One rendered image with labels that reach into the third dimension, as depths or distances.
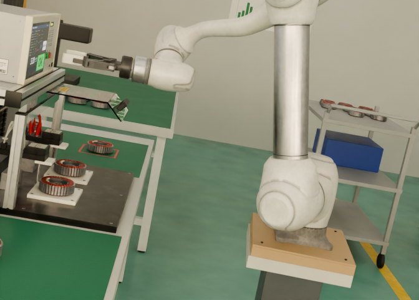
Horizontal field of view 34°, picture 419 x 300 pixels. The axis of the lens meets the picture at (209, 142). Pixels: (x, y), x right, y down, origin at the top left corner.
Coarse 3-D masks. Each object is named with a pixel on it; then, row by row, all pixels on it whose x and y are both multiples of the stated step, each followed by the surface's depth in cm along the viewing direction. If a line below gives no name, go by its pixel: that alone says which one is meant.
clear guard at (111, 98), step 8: (56, 88) 240; (72, 88) 247; (80, 88) 251; (88, 88) 254; (72, 96) 231; (80, 96) 233; (88, 96) 236; (96, 96) 239; (104, 96) 243; (112, 96) 246; (112, 104) 236; (120, 112) 241; (120, 120) 233
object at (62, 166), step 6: (60, 162) 239; (66, 162) 243; (72, 162) 244; (78, 162) 244; (54, 168) 238; (60, 168) 236; (66, 168) 236; (72, 168) 236; (78, 168) 237; (84, 168) 239; (60, 174) 237; (66, 174) 236; (72, 174) 236; (78, 174) 237; (84, 174) 241
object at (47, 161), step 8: (32, 144) 215; (40, 144) 217; (0, 152) 211; (8, 152) 211; (24, 152) 212; (32, 152) 212; (40, 152) 212; (48, 152) 217; (40, 160) 212; (48, 160) 215
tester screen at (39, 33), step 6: (48, 24) 223; (36, 30) 207; (42, 30) 216; (48, 30) 225; (36, 36) 208; (42, 36) 217; (36, 42) 210; (30, 48) 203; (36, 48) 211; (30, 54) 204; (36, 54) 213; (30, 60) 206; (36, 60) 215; (30, 66) 207; (36, 66) 216; (30, 72) 209
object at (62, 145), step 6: (42, 132) 235; (48, 132) 235; (54, 132) 237; (60, 132) 239; (30, 138) 235; (36, 138) 235; (42, 138) 235; (48, 138) 236; (54, 138) 236; (60, 138) 238; (54, 144) 236; (60, 144) 239; (66, 144) 240
